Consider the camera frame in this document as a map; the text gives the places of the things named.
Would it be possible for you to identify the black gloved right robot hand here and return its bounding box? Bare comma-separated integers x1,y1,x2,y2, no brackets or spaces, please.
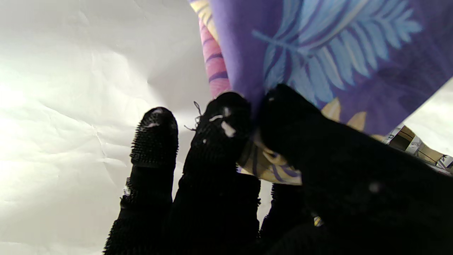
103,83,453,255

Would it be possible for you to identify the blue leaf print pillowcase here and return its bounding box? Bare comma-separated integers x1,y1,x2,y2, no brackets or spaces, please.
188,0,453,186

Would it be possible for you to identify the white backdrop sheet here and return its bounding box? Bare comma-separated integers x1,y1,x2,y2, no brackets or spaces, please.
0,0,453,255

